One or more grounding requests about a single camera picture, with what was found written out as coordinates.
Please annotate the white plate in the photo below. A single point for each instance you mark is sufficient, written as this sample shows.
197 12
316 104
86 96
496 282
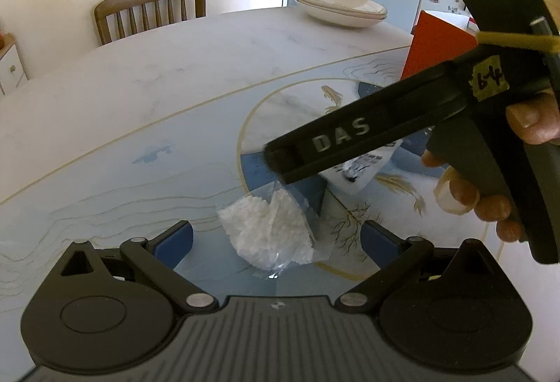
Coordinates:
345 21

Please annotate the red mat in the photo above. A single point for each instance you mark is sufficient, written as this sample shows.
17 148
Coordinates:
437 45

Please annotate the person's right hand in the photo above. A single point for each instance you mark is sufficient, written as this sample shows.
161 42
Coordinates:
481 198

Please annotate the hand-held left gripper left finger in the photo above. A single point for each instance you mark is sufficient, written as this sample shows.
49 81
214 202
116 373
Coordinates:
175 244

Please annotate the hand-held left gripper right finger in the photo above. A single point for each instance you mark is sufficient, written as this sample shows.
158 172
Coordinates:
378 239

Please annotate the white food pouch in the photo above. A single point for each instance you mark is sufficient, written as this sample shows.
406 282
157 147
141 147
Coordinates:
363 167

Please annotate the white side cabinet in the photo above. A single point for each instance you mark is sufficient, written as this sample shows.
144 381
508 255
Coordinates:
11 71

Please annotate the stack of white plates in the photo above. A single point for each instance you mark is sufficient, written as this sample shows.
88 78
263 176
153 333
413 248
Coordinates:
350 10

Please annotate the wooden chair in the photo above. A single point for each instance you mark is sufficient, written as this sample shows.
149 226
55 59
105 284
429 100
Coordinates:
148 10

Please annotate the white marble desktop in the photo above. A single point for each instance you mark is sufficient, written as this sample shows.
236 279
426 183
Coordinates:
131 102

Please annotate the clear bag of white crystals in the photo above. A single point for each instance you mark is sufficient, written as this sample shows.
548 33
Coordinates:
271 233

